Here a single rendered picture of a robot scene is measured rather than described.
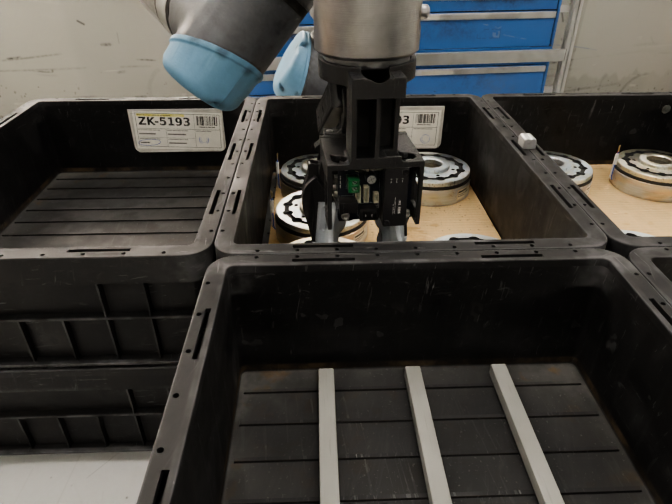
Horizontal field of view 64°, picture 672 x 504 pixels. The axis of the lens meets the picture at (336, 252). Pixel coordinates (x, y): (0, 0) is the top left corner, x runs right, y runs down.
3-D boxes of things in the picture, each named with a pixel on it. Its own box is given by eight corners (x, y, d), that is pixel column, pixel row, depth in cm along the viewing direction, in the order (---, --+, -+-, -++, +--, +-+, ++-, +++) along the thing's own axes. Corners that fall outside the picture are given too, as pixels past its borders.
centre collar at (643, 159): (631, 156, 73) (632, 151, 72) (669, 157, 72) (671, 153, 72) (645, 170, 69) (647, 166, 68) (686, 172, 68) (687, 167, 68)
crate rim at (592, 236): (259, 113, 74) (257, 95, 73) (475, 110, 75) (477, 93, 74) (214, 281, 40) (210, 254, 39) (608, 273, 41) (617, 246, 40)
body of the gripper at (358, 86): (323, 238, 41) (321, 75, 34) (314, 189, 48) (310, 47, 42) (422, 232, 41) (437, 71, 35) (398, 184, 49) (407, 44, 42)
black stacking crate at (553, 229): (265, 177, 79) (259, 100, 73) (465, 174, 80) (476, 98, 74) (230, 373, 45) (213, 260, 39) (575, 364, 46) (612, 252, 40)
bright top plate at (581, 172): (501, 154, 74) (501, 150, 74) (573, 154, 74) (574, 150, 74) (524, 186, 66) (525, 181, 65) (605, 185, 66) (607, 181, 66)
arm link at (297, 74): (315, 124, 104) (258, 80, 98) (359, 66, 101) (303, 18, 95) (328, 142, 94) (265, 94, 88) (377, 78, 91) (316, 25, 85)
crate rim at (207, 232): (37, 115, 73) (32, 98, 72) (258, 113, 74) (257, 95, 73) (-200, 290, 39) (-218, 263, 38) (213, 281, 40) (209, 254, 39)
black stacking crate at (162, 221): (57, 181, 78) (34, 102, 72) (262, 177, 79) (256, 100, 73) (-135, 382, 44) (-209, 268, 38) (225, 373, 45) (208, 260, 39)
